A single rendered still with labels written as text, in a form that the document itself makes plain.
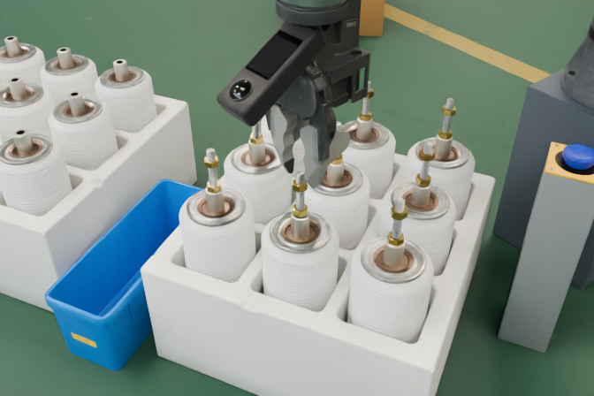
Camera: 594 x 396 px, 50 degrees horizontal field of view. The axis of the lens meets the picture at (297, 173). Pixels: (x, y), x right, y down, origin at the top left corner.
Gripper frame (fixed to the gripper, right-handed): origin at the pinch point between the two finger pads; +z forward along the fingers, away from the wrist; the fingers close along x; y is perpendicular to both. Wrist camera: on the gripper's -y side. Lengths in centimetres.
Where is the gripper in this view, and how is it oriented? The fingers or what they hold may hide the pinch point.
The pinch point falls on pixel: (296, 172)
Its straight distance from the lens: 72.8
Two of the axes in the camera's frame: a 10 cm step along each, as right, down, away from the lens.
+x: -6.8, -4.4, 5.8
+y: 7.3, -4.1, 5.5
